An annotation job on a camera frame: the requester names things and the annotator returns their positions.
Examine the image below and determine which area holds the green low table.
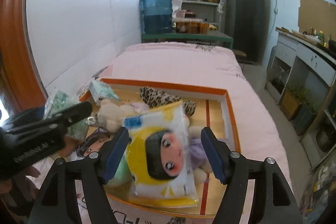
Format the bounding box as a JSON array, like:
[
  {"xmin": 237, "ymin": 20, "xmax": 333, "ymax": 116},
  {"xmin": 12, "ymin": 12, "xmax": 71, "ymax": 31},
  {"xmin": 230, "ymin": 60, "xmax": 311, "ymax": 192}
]
[{"xmin": 141, "ymin": 31, "xmax": 234, "ymax": 50}]

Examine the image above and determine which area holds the green patterned tissue pack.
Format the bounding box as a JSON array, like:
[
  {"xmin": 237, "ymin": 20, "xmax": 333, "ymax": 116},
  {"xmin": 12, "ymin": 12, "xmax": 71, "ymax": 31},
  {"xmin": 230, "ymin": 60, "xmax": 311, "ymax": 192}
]
[{"xmin": 43, "ymin": 89, "xmax": 92, "ymax": 141}]

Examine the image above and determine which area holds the blue water jug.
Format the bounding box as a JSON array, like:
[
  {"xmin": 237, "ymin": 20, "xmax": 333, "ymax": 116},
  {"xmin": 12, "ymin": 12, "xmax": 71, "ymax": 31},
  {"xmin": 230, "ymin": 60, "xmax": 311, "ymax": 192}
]
[{"xmin": 140, "ymin": 0, "xmax": 173, "ymax": 35}]

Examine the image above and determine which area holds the left hand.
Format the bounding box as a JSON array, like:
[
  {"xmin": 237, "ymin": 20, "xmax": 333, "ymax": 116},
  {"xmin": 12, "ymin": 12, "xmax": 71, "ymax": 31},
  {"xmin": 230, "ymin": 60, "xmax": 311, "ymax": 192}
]
[{"xmin": 1, "ymin": 166, "xmax": 41, "ymax": 215}]

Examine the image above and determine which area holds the dark grey refrigerator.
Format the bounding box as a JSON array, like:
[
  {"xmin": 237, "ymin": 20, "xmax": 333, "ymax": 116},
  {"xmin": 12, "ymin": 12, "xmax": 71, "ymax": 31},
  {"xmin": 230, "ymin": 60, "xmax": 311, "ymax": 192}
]
[{"xmin": 224, "ymin": 0, "xmax": 265, "ymax": 62}]

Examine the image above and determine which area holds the grey plush toy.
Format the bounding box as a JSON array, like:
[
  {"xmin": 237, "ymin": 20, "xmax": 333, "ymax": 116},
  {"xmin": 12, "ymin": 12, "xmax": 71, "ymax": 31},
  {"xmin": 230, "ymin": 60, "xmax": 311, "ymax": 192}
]
[{"xmin": 95, "ymin": 99, "xmax": 149, "ymax": 134}]

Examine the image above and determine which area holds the white kitchen counter cabinet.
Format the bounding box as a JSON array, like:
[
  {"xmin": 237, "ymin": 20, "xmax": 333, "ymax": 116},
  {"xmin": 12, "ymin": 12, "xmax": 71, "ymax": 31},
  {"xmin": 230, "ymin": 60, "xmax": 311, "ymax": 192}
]
[{"xmin": 265, "ymin": 29, "xmax": 335, "ymax": 169}]

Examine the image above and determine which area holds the orange rimmed cardboard tray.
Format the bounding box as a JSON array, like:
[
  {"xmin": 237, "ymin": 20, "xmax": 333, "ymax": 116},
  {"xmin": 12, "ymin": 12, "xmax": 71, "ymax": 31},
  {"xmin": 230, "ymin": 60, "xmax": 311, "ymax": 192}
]
[{"xmin": 79, "ymin": 78, "xmax": 242, "ymax": 219}]

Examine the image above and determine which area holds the white blue tissue pack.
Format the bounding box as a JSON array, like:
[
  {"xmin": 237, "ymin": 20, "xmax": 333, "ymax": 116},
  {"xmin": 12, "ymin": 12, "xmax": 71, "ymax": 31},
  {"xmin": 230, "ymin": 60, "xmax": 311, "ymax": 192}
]
[{"xmin": 88, "ymin": 80, "xmax": 120, "ymax": 105}]

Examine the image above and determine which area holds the yellow doll face packet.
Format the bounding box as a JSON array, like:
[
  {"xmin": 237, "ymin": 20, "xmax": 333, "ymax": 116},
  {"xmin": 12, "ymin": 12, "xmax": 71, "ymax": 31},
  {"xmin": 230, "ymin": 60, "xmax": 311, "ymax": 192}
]
[{"xmin": 122, "ymin": 102, "xmax": 199, "ymax": 208}]

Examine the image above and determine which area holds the brown wooden headboard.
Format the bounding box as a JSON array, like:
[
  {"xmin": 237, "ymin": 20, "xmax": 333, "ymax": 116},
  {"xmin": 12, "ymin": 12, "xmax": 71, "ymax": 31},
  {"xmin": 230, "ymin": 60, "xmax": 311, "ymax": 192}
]
[{"xmin": 1, "ymin": 0, "xmax": 47, "ymax": 114}]

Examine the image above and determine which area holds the leopard print cloth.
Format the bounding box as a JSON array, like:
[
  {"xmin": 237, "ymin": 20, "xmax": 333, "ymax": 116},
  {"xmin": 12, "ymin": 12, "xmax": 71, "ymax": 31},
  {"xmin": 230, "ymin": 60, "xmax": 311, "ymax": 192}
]
[{"xmin": 139, "ymin": 86, "xmax": 197, "ymax": 117}]

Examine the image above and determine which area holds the yellow planter box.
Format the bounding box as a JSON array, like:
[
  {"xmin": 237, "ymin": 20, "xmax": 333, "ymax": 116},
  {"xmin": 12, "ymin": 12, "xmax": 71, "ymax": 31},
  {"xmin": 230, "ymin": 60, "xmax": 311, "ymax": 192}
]
[{"xmin": 280, "ymin": 86, "xmax": 309, "ymax": 121}]

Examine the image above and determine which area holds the mint green soft ball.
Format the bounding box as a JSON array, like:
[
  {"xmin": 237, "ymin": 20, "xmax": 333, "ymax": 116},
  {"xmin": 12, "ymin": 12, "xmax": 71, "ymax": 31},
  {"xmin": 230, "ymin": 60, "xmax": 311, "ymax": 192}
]
[{"xmin": 107, "ymin": 155, "xmax": 133, "ymax": 188}]

